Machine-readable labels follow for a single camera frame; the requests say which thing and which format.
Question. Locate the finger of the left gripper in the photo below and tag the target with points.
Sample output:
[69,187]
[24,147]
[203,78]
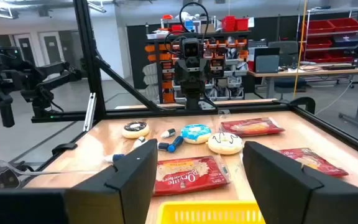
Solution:
[204,70]
[180,72]

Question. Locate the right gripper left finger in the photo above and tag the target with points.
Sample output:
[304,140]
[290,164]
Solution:
[129,186]

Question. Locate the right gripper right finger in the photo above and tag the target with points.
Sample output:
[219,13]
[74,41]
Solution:
[278,186]

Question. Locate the red Orville popcorn bag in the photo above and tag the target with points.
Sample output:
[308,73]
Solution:
[251,126]
[314,161]
[188,175]

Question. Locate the chocolate frosted toy donut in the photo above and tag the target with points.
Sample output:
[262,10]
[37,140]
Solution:
[135,133]

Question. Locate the blue marker pen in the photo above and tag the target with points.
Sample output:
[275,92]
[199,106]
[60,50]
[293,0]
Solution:
[175,144]

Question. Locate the blue frosted toy donut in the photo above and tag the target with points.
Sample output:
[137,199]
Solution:
[196,133]

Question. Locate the white drizzled toy donut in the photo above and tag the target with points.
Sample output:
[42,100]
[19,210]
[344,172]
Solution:
[225,146]

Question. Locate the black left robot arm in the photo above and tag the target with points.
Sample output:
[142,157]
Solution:
[193,93]

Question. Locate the black background robot arm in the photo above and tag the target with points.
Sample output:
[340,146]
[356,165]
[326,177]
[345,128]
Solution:
[5,102]

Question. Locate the grey office chair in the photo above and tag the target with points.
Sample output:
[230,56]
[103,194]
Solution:
[287,51]

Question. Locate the wooden office desk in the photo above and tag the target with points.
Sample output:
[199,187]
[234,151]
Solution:
[291,73]

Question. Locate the grey laptop on desk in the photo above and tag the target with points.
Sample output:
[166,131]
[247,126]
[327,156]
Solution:
[267,63]

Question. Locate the yellow plastic basket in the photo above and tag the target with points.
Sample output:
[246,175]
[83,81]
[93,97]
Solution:
[210,213]

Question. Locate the black table clamp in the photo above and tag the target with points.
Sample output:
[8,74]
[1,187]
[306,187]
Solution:
[64,147]
[306,101]

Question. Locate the clear plastic container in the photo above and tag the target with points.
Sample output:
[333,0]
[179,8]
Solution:
[26,179]

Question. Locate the metal rack with red bins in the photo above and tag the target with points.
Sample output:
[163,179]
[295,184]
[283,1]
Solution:
[331,26]

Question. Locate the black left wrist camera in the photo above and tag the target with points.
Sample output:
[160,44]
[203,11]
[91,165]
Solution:
[191,48]

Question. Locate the silver metal bracket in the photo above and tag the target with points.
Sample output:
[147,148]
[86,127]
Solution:
[89,112]

